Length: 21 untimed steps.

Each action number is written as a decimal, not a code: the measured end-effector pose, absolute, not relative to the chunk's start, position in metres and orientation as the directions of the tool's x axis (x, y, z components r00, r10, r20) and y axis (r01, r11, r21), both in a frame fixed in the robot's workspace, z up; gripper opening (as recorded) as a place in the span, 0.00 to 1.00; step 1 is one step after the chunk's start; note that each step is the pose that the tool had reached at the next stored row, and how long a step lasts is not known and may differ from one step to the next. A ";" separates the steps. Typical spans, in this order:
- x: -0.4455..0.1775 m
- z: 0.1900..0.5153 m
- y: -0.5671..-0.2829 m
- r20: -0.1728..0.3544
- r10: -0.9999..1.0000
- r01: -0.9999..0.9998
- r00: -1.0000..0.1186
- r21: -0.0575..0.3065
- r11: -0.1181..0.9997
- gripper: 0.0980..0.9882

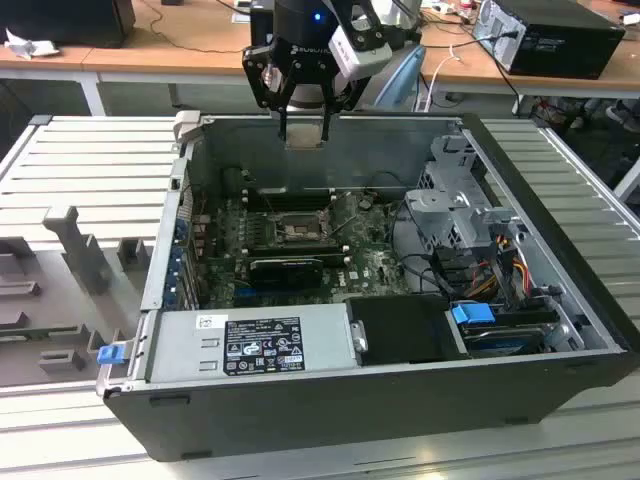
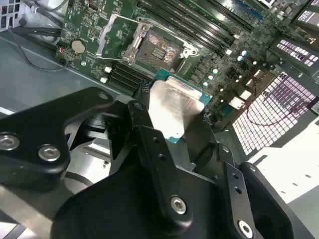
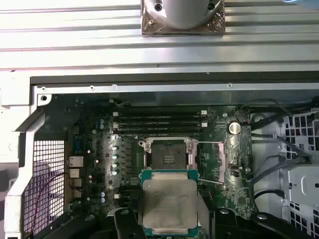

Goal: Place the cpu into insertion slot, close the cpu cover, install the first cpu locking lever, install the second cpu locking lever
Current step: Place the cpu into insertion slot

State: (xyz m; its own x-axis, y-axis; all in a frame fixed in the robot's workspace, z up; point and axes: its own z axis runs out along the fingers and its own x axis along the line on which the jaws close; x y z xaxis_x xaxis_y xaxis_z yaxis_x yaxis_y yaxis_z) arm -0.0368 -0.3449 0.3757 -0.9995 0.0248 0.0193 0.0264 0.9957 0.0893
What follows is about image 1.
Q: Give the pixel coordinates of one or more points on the wooden desk white frame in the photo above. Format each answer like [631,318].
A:
[70,60]
[475,70]
[200,60]

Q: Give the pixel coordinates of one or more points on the blue plastic latch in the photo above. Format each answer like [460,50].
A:
[111,355]

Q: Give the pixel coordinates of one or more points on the silver square CPU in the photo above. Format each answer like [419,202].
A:
[304,138]

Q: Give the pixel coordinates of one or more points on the grey plastic case latch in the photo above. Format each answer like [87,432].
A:
[187,125]

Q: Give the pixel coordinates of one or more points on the CPU socket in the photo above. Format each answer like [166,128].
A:
[300,231]

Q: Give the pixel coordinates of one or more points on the green motherboard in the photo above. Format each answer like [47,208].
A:
[370,270]

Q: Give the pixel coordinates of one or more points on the black desktop computer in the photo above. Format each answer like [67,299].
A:
[565,47]

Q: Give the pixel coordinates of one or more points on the black open PC case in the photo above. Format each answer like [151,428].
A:
[350,415]

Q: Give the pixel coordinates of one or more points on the grey metal drive cage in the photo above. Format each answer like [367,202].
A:
[435,205]

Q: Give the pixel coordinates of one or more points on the grey parts rack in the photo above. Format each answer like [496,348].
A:
[75,300]

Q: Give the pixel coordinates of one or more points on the wrist camera with black bracket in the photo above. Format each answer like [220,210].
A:
[360,50]

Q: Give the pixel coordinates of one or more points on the black graphics card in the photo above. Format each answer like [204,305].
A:
[285,273]

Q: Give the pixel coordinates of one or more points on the crumpled white paper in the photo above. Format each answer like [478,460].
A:
[30,47]

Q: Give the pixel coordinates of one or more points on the grey power supply unit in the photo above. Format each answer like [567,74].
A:
[190,360]

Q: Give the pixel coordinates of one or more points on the large black box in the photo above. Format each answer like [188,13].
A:
[65,22]

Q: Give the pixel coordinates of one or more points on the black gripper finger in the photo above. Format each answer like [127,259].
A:
[345,97]
[265,80]

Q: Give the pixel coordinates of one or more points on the round coin battery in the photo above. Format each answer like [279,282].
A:
[365,203]

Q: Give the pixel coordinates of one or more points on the pale blue teach pendant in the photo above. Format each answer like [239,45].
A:
[405,75]

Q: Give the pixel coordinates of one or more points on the black RAM slot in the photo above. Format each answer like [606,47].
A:
[332,244]
[335,261]
[300,197]
[300,192]
[300,202]
[334,255]
[333,250]
[300,207]

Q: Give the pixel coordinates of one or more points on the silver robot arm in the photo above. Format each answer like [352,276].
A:
[405,12]

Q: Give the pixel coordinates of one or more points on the hard disk in blue carrier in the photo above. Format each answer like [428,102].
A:
[472,315]

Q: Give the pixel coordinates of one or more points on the small black box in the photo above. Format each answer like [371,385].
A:
[260,25]

